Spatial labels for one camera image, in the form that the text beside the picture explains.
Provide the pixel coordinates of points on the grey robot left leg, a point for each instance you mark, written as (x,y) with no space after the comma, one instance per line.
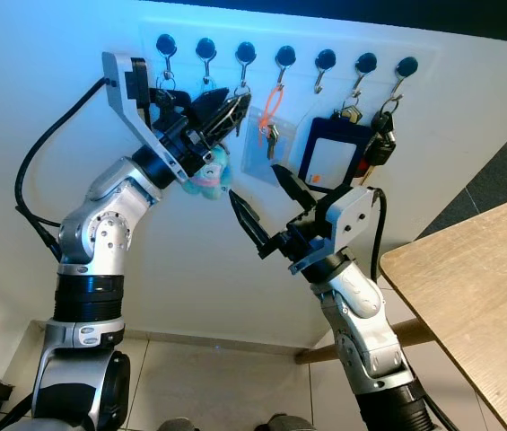
(179,425)

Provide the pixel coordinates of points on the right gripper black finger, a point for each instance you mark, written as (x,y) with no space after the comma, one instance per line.
(253,224)
(296,190)

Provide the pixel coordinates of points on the dark blue card holder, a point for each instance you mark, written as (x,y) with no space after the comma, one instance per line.
(329,157)

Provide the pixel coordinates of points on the white key hook board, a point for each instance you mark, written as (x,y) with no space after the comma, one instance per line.
(226,40)

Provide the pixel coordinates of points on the grey robot leg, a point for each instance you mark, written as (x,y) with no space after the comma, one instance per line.
(289,423)
(179,425)

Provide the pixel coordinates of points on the clear plastic badge holder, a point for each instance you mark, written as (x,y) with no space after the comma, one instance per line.
(289,153)

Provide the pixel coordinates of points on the dark floor rug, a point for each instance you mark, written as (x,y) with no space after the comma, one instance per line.
(504,171)

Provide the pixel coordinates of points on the grey robot right leg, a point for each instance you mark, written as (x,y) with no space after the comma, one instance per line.
(289,423)

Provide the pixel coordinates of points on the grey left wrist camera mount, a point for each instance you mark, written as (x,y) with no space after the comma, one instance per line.
(120,99)

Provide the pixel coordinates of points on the black knob metal hook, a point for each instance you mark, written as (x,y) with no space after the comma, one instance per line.
(366,62)
(165,42)
(246,50)
(205,45)
(406,65)
(325,59)
(285,56)

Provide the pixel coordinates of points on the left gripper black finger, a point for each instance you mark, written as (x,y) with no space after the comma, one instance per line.
(226,99)
(231,124)

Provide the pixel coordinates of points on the light wooden table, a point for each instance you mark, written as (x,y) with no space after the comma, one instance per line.
(477,296)

